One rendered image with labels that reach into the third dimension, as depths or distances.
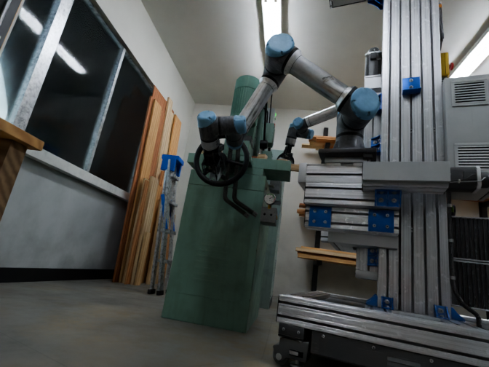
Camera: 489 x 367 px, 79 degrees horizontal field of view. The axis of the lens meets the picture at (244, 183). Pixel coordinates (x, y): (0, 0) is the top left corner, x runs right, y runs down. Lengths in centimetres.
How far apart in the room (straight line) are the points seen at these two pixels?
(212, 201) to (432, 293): 108
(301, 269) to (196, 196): 262
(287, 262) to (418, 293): 281
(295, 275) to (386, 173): 306
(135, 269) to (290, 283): 199
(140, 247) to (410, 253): 232
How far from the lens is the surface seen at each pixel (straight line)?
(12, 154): 85
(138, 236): 305
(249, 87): 201
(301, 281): 407
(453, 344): 111
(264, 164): 166
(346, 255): 365
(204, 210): 165
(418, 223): 142
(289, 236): 409
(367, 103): 126
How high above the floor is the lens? 31
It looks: 16 degrees up
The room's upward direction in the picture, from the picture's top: 9 degrees clockwise
